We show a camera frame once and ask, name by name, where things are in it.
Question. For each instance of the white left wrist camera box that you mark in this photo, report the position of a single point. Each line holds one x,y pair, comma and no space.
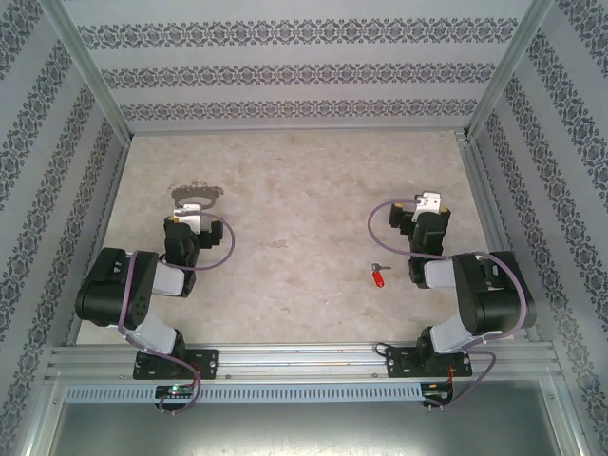
192,216

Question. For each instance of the grey sheet metal panel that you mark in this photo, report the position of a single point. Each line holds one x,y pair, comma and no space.
304,432

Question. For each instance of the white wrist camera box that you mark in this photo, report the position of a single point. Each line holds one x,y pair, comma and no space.
430,202
192,216

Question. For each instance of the aluminium mounting rail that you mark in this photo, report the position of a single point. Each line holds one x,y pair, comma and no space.
304,361

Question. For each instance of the aluminium lower frame bar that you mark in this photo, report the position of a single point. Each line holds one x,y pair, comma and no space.
38,423
567,423

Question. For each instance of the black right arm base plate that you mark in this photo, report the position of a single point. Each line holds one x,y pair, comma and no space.
399,363

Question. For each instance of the aluminium table side rail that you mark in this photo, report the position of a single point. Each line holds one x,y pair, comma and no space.
483,190

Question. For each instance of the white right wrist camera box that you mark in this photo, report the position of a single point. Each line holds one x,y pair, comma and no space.
430,202

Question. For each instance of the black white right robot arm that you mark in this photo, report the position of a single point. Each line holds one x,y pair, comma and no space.
494,304

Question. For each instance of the aluminium table end rail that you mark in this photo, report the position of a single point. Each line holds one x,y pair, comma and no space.
285,131

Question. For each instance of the red capped key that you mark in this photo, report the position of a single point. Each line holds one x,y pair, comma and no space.
378,279

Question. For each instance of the aluminium frame post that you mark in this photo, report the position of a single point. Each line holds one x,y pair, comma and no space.
507,66
87,66

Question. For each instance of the grey carabiner keyring with rings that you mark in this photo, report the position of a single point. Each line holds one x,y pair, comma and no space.
180,192

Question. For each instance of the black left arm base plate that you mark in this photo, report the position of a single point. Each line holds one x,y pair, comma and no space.
206,363

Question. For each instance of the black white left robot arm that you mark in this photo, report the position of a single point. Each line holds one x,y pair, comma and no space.
109,290

